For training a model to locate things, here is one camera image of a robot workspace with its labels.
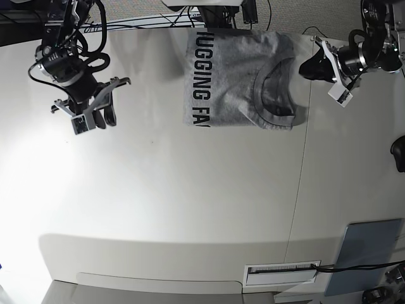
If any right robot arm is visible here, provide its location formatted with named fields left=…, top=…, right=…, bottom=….
left=33, top=1, right=116, bottom=128

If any black cable at grommet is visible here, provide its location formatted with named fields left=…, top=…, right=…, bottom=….
left=310, top=261, right=405, bottom=273

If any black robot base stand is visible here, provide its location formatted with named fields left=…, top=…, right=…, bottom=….
left=161, top=0, right=259, bottom=29

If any black computer mouse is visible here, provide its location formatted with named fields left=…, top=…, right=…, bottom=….
left=390, top=136, right=405, bottom=173

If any grey T-shirt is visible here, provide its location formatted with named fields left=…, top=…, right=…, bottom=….
left=183, top=30, right=297, bottom=130

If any grey laptop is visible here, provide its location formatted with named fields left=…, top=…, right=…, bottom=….
left=324, top=218, right=404, bottom=297

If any black device bottom right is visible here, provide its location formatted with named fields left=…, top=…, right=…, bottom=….
left=361, top=286, right=393, bottom=304

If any black floor cable right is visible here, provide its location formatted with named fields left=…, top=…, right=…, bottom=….
left=302, top=26, right=330, bottom=39

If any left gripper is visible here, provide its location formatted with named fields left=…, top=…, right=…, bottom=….
left=313, top=36, right=370, bottom=93

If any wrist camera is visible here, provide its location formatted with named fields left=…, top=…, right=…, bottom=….
left=71, top=114, right=96, bottom=135
left=328, top=82, right=353, bottom=108

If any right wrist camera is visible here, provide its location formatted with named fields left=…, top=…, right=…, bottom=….
left=71, top=114, right=96, bottom=135

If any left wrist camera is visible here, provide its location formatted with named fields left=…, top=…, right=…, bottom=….
left=328, top=82, right=353, bottom=108

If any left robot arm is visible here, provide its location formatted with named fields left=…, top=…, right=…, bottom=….
left=299, top=1, right=404, bottom=99

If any white cable grommet box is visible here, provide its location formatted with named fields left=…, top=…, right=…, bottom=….
left=242, top=260, right=321, bottom=288

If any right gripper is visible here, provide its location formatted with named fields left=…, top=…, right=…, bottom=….
left=51, top=74, right=131, bottom=119

